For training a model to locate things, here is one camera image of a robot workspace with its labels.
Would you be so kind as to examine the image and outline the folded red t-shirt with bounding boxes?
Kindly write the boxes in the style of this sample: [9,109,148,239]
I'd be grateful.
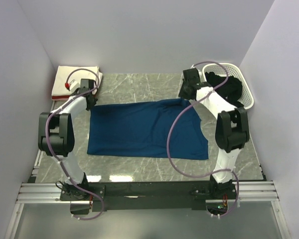
[51,95,70,101]

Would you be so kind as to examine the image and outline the black base beam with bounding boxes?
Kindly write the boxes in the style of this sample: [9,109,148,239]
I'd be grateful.
[60,181,237,212]

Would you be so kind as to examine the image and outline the folded white t-shirt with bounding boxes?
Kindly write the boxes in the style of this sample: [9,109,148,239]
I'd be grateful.
[51,66,103,96]

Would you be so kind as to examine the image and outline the white plastic laundry basket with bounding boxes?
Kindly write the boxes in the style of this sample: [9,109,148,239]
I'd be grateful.
[191,62,254,110]

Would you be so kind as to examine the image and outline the aluminium rail frame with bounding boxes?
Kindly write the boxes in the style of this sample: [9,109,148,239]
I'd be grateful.
[4,181,291,239]

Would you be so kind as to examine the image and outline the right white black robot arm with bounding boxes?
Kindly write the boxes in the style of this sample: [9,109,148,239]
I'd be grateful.
[179,68,250,199]

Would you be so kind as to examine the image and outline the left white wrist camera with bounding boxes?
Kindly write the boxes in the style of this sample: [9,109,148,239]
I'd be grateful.
[65,80,80,93]

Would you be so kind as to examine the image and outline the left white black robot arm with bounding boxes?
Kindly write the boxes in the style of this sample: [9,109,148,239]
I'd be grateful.
[38,79,100,200]

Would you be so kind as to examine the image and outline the blue t-shirt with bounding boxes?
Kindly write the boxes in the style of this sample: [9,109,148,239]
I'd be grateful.
[87,98,208,160]

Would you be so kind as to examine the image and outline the black clothes in basket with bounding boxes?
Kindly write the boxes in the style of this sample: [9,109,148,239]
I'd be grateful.
[205,72,244,108]

